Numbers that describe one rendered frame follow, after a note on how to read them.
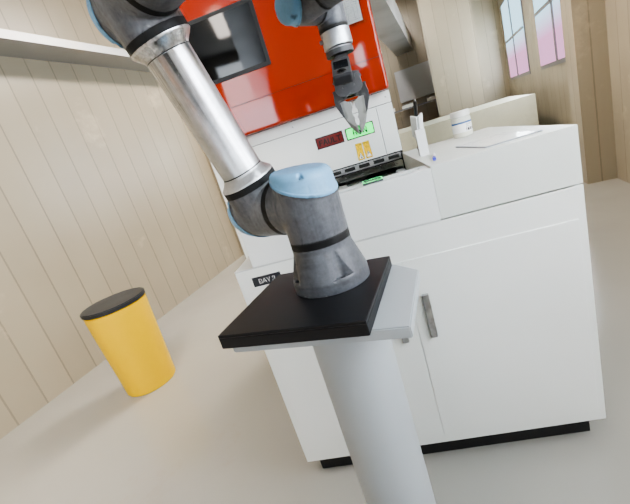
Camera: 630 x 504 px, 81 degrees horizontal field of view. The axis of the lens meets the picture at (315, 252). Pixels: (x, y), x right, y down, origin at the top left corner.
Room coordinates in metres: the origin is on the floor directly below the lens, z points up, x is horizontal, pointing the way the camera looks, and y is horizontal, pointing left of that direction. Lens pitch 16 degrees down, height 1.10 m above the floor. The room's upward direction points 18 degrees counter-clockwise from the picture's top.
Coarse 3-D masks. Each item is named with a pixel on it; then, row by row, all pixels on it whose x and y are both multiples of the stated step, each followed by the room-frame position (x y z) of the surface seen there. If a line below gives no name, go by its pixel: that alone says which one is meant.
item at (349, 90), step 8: (336, 48) 1.00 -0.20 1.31; (344, 48) 1.00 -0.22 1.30; (352, 48) 1.02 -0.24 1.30; (328, 56) 1.02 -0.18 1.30; (336, 56) 1.03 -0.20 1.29; (344, 56) 1.02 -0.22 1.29; (352, 72) 1.01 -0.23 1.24; (360, 80) 1.00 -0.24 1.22; (336, 88) 1.01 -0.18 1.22; (344, 88) 1.01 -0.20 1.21; (352, 88) 1.01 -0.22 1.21; (360, 88) 1.00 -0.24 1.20; (344, 96) 1.01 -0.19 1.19; (352, 96) 1.07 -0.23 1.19
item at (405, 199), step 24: (360, 192) 0.98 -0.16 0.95; (384, 192) 0.97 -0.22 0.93; (408, 192) 0.96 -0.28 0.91; (432, 192) 0.95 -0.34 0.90; (360, 216) 0.99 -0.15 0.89; (384, 216) 0.98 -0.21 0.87; (408, 216) 0.96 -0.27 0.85; (432, 216) 0.95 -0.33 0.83; (264, 240) 1.04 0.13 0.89; (288, 240) 1.03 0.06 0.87; (264, 264) 1.05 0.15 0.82
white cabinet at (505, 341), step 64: (576, 192) 0.88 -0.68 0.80; (384, 256) 0.98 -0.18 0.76; (448, 256) 0.95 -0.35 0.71; (512, 256) 0.91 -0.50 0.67; (576, 256) 0.88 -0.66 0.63; (448, 320) 0.95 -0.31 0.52; (512, 320) 0.92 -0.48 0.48; (576, 320) 0.89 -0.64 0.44; (320, 384) 1.04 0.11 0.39; (448, 384) 0.96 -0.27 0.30; (512, 384) 0.92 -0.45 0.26; (576, 384) 0.89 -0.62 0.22; (320, 448) 1.05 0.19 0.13; (448, 448) 1.01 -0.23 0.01
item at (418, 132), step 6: (420, 114) 1.21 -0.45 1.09; (414, 120) 1.22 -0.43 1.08; (420, 120) 1.22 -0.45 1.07; (414, 126) 1.23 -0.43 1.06; (420, 126) 1.23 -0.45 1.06; (414, 132) 1.25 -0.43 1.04; (420, 132) 1.21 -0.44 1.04; (420, 138) 1.21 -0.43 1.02; (420, 144) 1.21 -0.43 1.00; (426, 144) 1.21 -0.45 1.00; (420, 150) 1.21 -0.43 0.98; (426, 150) 1.21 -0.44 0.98; (420, 156) 1.22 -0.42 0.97
